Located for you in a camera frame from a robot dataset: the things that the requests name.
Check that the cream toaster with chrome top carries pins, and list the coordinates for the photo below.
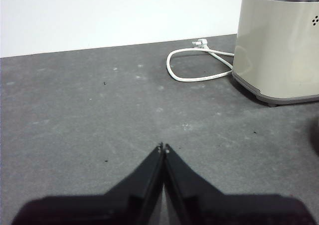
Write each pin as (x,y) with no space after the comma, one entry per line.
(279,48)

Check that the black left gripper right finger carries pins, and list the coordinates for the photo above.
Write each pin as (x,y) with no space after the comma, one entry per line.
(211,207)

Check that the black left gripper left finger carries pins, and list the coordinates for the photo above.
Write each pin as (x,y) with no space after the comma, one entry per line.
(119,207)

